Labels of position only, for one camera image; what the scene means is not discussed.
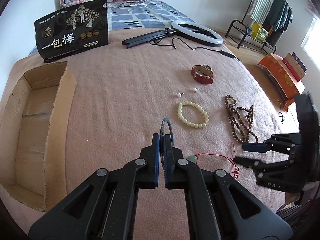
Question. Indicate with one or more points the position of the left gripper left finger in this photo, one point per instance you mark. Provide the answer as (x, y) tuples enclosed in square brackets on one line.
[(104, 205)]

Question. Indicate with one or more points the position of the red strap wristwatch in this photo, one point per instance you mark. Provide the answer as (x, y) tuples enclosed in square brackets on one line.
[(203, 74)]

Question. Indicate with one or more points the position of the black snack bag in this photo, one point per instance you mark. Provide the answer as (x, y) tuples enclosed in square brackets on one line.
[(72, 30)]

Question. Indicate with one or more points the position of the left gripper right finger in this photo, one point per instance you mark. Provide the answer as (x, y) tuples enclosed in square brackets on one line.
[(219, 207)]

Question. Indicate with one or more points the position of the blue plaid bed sheet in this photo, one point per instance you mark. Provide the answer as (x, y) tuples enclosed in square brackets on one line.
[(150, 14)]

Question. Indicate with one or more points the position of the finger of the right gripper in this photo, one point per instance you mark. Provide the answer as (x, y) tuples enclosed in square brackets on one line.
[(255, 147), (247, 162)]

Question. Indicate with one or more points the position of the white ring light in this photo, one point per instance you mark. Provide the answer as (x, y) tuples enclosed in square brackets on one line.
[(189, 30)]

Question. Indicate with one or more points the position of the dark hanging clothes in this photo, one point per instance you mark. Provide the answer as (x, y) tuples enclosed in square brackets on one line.
[(277, 21)]

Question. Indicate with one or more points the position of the orange gift box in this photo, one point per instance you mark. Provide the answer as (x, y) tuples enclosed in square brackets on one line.
[(286, 81)]

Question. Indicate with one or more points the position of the striped hanging cloth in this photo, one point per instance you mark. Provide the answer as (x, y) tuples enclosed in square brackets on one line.
[(259, 10)]

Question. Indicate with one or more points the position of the cardboard box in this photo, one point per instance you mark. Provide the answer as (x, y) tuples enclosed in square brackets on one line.
[(33, 136)]

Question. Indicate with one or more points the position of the yellow box on rack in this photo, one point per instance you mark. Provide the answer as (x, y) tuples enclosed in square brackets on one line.
[(258, 32)]

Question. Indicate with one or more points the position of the black clothes rack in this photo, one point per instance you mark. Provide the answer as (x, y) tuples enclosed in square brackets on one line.
[(262, 25)]

